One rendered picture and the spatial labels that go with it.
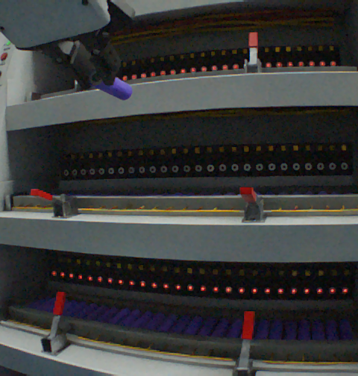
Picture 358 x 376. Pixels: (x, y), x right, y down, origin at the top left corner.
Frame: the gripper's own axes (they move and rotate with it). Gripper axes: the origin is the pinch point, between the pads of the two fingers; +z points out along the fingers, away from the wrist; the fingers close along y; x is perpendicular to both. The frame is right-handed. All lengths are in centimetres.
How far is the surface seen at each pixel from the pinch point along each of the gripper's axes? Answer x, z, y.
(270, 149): -8.4, 31.7, -13.4
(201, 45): -35.1, 32.3, 0.7
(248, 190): 7.1, 13.2, -12.7
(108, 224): 9.0, 19.4, 5.7
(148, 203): 4.4, 23.2, 2.2
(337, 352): 23.0, 28.1, -24.0
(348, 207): 5.0, 23.5, -24.5
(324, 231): 9.4, 19.6, -20.9
